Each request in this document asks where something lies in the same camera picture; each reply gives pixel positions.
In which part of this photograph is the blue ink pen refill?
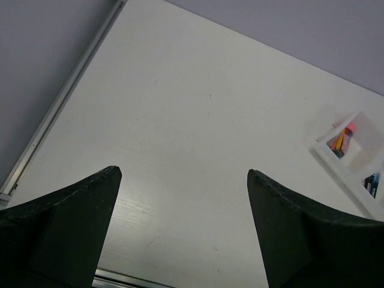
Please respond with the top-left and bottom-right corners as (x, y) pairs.
(369, 173), (381, 198)

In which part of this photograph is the red ink pen refill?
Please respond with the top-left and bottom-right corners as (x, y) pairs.
(364, 176), (374, 192)

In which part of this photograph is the aluminium table edge rail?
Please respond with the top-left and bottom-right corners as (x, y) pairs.
(1, 1), (126, 209)

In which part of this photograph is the glue stick pink cap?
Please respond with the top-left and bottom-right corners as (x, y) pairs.
(327, 122), (356, 159)

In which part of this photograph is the translucent three-compartment organizer box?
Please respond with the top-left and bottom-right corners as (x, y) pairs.
(305, 103), (384, 221)

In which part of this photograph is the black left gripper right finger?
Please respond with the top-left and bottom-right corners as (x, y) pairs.
(247, 170), (383, 287)

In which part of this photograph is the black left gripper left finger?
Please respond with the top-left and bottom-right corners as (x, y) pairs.
(1, 166), (122, 287)

